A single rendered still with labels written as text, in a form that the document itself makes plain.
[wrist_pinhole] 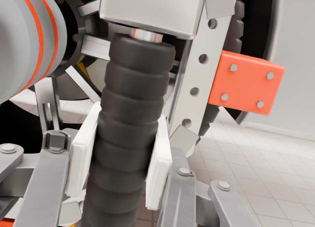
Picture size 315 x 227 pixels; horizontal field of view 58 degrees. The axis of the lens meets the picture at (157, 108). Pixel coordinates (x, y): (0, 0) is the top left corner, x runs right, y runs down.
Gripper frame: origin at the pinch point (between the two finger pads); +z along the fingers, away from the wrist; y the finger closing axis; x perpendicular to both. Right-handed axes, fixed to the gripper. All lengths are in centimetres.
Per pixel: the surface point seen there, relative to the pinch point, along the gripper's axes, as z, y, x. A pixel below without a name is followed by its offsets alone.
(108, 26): 46.3, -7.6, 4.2
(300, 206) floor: 134, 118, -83
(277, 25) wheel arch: 36.0, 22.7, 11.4
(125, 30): 46.3, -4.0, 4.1
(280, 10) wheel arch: 35.9, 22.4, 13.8
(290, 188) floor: 155, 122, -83
